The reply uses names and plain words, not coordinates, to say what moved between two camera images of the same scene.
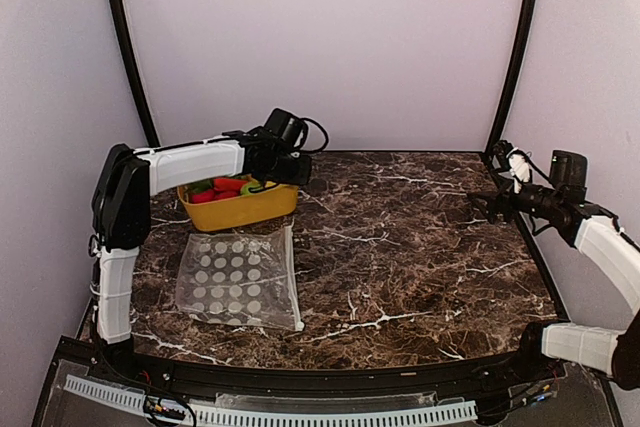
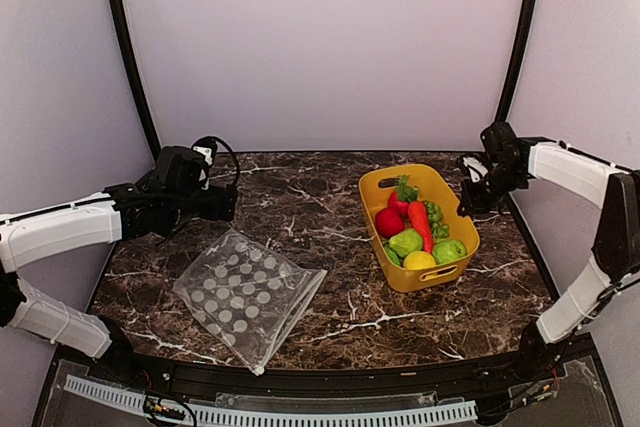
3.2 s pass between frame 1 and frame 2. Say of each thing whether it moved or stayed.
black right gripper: moved
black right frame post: stayed
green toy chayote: moved
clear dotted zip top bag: moved
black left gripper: moved
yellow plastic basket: moved
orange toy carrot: moved
